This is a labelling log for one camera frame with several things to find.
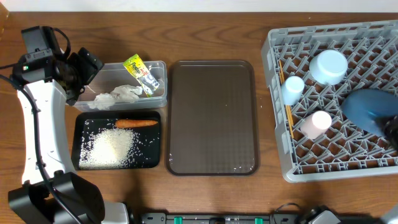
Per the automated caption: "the black tray bin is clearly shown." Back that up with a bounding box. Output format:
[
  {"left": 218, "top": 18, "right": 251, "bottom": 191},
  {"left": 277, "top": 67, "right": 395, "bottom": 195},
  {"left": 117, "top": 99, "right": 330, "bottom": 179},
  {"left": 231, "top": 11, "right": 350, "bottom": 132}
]
[{"left": 71, "top": 111, "right": 161, "bottom": 170}]

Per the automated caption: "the orange carrot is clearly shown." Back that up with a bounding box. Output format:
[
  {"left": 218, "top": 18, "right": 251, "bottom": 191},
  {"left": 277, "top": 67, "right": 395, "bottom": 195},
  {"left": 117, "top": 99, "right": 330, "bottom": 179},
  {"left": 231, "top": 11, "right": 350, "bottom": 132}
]
[{"left": 115, "top": 119, "right": 158, "bottom": 128}]

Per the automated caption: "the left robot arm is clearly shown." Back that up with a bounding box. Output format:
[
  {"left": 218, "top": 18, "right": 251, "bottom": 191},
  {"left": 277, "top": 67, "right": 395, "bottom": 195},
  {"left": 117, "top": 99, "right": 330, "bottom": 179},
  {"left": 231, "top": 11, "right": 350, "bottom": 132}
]
[{"left": 8, "top": 47, "right": 130, "bottom": 223}]

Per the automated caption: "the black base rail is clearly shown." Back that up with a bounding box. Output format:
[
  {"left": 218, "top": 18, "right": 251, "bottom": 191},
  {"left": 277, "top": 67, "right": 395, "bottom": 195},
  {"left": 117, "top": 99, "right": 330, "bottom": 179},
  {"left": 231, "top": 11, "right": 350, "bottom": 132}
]
[{"left": 139, "top": 212, "right": 300, "bottom": 224}]

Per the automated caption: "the light blue bowl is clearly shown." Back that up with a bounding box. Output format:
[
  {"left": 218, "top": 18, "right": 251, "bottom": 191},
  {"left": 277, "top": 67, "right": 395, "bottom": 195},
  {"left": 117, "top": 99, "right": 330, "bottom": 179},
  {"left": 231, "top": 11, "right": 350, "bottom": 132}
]
[{"left": 309, "top": 50, "right": 348, "bottom": 85}]

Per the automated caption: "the grey dishwasher rack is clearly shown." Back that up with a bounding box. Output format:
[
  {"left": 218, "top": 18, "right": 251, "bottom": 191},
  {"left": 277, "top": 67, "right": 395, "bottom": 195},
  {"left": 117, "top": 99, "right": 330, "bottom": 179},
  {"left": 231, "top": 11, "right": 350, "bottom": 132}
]
[{"left": 261, "top": 21, "right": 397, "bottom": 183}]

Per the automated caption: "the wooden chopstick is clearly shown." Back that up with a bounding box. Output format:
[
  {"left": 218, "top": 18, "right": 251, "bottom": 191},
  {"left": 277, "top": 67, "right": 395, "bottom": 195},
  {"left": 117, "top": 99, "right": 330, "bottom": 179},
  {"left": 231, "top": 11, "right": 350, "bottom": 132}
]
[
  {"left": 278, "top": 60, "right": 285, "bottom": 85},
  {"left": 285, "top": 105, "right": 294, "bottom": 139}
]

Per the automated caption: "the dark blue plate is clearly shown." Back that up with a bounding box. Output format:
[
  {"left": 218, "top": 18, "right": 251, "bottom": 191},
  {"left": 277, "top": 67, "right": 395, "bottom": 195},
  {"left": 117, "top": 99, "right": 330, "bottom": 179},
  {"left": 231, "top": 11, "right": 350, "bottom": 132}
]
[{"left": 340, "top": 89, "right": 397, "bottom": 137}]

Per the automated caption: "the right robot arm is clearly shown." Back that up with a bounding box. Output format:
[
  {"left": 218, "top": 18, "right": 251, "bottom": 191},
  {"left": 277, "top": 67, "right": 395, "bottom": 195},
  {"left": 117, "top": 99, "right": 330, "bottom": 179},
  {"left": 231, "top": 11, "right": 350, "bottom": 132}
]
[{"left": 296, "top": 116, "right": 397, "bottom": 224}]

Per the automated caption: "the light blue cup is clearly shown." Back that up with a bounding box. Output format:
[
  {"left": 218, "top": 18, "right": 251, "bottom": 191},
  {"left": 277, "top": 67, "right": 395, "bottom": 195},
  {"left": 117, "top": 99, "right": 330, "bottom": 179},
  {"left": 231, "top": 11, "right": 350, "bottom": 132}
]
[{"left": 281, "top": 76, "right": 305, "bottom": 106}]

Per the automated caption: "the clear plastic bin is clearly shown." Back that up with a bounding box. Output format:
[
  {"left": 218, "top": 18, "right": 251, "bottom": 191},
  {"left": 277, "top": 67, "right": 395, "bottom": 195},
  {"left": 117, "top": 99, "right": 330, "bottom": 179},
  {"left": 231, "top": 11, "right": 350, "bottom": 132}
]
[{"left": 74, "top": 60, "right": 167, "bottom": 112}]

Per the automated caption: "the dark brown serving tray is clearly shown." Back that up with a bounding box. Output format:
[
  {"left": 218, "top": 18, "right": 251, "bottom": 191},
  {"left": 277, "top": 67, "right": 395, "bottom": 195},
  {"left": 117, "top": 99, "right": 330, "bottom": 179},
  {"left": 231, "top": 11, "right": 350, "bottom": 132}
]
[{"left": 166, "top": 60, "right": 260, "bottom": 176}]

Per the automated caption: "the white rice pile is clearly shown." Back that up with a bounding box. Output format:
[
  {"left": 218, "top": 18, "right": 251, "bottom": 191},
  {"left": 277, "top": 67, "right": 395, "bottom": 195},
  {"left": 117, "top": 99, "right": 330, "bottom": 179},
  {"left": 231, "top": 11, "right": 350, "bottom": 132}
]
[{"left": 79, "top": 128, "right": 139, "bottom": 170}]

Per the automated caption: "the white paper ball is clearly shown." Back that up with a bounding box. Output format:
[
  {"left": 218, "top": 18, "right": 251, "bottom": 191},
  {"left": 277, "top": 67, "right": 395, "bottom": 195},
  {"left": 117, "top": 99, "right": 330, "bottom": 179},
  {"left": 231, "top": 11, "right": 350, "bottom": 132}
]
[{"left": 89, "top": 93, "right": 115, "bottom": 110}]

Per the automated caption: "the yellow green snack wrapper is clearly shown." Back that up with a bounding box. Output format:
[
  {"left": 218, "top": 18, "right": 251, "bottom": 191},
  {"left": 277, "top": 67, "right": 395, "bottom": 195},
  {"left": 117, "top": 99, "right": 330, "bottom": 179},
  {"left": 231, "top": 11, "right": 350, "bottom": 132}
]
[{"left": 123, "top": 54, "right": 160, "bottom": 96}]

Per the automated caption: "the white tissue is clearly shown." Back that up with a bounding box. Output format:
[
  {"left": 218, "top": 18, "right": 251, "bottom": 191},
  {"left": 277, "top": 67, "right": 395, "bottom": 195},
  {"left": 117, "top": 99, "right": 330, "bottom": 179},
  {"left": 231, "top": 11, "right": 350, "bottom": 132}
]
[{"left": 110, "top": 85, "right": 143, "bottom": 100}]

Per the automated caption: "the pink cup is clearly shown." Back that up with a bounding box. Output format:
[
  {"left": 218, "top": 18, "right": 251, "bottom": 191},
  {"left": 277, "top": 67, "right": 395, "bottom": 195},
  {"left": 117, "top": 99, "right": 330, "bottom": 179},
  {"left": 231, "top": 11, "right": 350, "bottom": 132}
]
[{"left": 300, "top": 111, "right": 332, "bottom": 139}]

